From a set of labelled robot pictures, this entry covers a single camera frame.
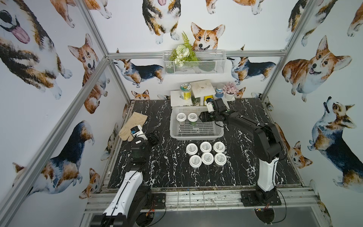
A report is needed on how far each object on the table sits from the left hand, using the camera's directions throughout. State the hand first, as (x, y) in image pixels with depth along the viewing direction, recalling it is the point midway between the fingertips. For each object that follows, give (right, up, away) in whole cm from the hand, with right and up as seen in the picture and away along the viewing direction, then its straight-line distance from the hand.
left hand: (153, 127), depth 82 cm
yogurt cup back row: (+15, +5, +20) cm, 25 cm away
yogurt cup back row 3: (+31, -12, +6) cm, 34 cm away
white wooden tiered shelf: (+30, +25, +16) cm, 42 cm away
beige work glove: (-21, +3, +28) cm, 35 cm away
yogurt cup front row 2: (+24, -19, 0) cm, 31 cm away
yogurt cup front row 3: (+31, -18, 0) cm, 36 cm away
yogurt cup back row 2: (+22, -13, +4) cm, 26 cm away
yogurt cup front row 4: (+39, -18, 0) cm, 43 cm away
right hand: (+33, +10, +14) cm, 37 cm away
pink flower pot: (+48, +23, +11) cm, 54 cm away
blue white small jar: (+41, +22, +16) cm, 50 cm away
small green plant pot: (+25, +17, +28) cm, 42 cm away
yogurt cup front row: (+23, +5, +19) cm, 30 cm away
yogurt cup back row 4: (+39, -13, +5) cm, 42 cm away
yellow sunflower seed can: (+18, +24, +13) cm, 33 cm away
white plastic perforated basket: (+18, 0, +24) cm, 30 cm away
